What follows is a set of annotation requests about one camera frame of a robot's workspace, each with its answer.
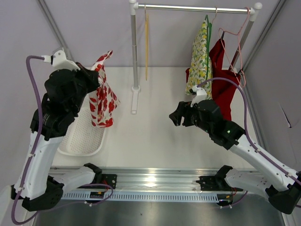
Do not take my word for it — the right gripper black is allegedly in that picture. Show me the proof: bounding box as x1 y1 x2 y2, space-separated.
169 101 213 134

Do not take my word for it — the lemon print skirt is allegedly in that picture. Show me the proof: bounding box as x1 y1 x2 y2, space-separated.
185 16 213 95

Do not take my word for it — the red flower print cloth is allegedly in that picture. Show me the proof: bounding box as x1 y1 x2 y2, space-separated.
88 50 120 128

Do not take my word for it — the green plastic hanger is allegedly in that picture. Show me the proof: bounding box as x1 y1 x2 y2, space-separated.
197 15 213 82

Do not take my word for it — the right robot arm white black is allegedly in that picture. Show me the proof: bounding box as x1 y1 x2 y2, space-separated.
169 100 301 214

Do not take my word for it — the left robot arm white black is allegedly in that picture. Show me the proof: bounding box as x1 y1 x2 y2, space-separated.
11 63 102 212

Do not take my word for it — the yellow plastic hanger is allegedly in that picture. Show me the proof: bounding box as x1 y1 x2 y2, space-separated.
144 5 149 81

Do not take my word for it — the red garment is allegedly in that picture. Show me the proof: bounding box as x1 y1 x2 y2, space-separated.
186 39 240 121

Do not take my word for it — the white plastic basket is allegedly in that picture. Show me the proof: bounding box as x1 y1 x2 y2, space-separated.
57 105 106 157

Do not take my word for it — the clothes rack metal white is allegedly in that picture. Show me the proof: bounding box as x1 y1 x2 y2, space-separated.
129 0 262 114

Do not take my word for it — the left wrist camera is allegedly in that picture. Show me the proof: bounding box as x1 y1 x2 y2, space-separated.
42 49 80 71

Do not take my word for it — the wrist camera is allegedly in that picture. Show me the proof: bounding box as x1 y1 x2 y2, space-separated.
190 85 207 107
42 49 80 71

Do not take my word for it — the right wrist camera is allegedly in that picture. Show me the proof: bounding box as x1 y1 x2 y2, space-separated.
190 85 207 107

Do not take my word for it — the left aluminium frame post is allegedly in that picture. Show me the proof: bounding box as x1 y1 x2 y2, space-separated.
36 0 73 60

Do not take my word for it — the aluminium frame post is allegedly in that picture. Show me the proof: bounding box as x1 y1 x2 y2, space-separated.
243 0 288 72
36 0 73 60

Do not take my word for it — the aluminium rail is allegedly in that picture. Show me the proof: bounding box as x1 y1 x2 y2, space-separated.
47 167 289 194

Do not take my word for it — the pink wire hanger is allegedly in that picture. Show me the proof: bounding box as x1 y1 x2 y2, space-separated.
218 7 251 89

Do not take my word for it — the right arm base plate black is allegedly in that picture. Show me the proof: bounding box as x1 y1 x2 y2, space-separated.
196 176 243 192

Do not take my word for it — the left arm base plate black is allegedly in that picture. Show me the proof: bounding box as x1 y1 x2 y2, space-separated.
101 174 118 189

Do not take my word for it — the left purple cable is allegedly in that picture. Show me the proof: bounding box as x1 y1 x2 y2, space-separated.
11 55 113 225

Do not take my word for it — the white slotted cable duct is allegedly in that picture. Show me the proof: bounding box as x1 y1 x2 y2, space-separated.
62 191 219 203

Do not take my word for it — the right aluminium frame post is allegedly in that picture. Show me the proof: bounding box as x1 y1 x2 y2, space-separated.
243 0 288 72

